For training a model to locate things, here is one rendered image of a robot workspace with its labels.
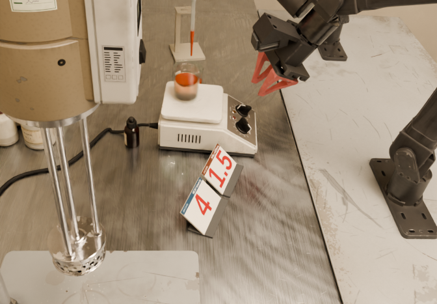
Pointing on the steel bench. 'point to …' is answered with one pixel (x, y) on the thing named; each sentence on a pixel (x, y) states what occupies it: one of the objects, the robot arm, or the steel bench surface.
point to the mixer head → (68, 46)
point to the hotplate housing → (202, 135)
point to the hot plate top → (212, 114)
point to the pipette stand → (180, 49)
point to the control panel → (238, 120)
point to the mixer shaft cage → (71, 243)
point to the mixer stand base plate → (105, 278)
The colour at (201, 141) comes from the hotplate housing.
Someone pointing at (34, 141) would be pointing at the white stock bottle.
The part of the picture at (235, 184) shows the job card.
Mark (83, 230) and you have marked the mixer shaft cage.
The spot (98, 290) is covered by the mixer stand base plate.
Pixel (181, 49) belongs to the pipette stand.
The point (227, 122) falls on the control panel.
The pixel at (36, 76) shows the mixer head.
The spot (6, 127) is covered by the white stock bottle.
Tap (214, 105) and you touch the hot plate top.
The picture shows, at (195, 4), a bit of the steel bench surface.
